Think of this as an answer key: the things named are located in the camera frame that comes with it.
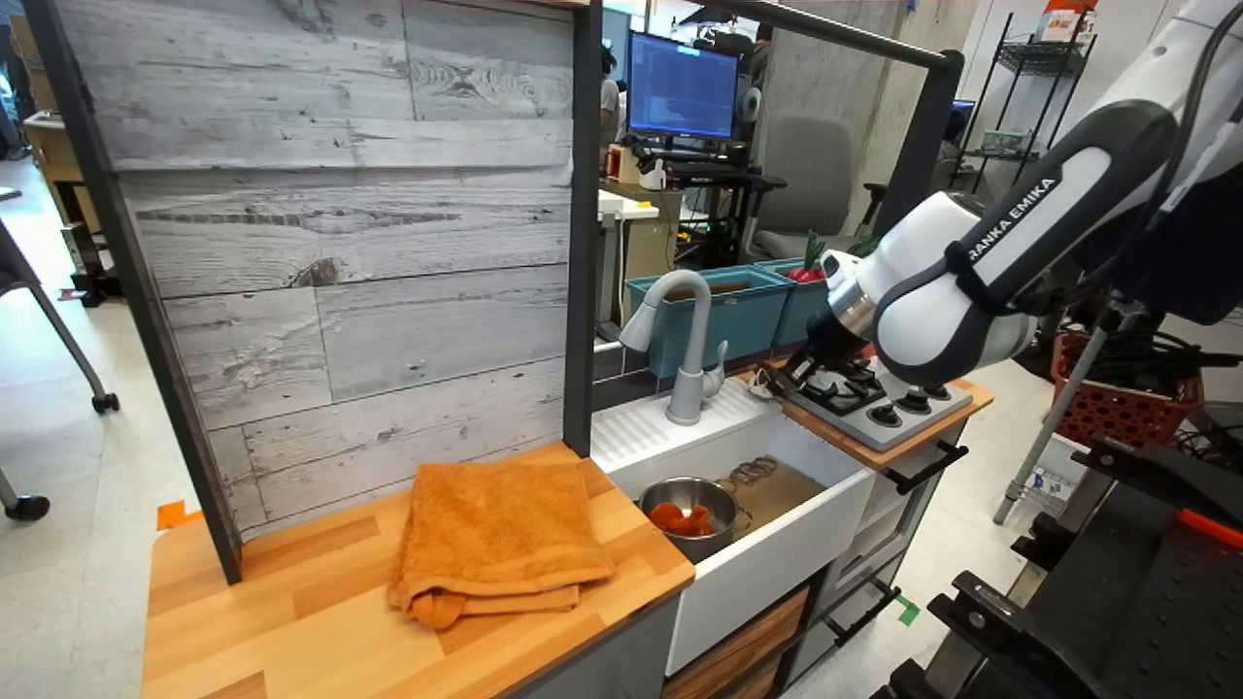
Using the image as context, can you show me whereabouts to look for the long teal planter box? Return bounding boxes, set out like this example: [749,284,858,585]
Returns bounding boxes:
[772,266,839,357]

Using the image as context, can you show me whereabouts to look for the bunch of metal rings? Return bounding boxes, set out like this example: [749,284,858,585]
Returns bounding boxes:
[724,455,782,491]

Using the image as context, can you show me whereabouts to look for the metal camera stand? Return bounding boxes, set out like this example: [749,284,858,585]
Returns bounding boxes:
[990,291,1144,528]

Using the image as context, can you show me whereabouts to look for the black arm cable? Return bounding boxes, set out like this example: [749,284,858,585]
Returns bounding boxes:
[1157,0,1243,197]

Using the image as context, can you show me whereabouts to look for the red crate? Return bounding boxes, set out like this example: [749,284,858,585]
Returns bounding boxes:
[1049,325,1211,455]

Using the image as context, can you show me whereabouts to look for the steel bowl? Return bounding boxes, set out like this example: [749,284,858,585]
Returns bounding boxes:
[637,477,745,566]

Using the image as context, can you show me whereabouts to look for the grey office chair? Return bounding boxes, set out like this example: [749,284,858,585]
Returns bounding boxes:
[754,114,867,266]

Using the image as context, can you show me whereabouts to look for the toy radish plant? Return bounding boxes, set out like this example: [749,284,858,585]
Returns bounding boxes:
[788,228,830,289]

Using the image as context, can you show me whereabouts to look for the grey wood plank panel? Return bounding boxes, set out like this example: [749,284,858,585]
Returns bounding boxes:
[52,0,582,546]

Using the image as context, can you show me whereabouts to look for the grey stove panel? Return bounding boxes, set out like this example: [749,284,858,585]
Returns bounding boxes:
[785,357,979,455]

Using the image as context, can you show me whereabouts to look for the short teal planter box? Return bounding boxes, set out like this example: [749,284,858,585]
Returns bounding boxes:
[626,266,798,378]

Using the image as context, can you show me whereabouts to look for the dark office desk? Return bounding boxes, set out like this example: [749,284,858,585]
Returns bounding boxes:
[600,137,782,266]

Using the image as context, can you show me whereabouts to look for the orange towel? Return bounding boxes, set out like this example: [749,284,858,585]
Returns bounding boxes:
[384,457,621,637]

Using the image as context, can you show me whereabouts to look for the black cabinet handle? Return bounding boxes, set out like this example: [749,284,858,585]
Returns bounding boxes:
[824,577,907,649]
[882,440,971,499]

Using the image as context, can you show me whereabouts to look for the white toy sink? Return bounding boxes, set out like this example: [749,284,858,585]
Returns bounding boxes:
[590,379,885,681]

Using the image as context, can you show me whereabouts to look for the black metal frame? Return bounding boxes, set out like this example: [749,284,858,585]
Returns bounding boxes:
[15,0,971,585]

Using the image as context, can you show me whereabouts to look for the grey toy faucet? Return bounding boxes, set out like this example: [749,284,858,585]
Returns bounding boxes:
[618,267,736,431]

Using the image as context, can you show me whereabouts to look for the computer monitor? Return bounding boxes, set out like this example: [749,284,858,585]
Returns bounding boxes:
[626,30,744,143]

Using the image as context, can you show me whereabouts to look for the black stove grate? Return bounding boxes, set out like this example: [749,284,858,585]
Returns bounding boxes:
[792,360,900,420]

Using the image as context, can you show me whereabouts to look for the black wire rack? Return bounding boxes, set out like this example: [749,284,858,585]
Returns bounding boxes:
[964,5,1102,197]

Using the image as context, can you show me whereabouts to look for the black robot cart base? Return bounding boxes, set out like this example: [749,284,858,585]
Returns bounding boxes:
[877,440,1243,699]

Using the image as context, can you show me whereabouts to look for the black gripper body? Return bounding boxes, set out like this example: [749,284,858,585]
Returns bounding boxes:
[806,316,885,387]

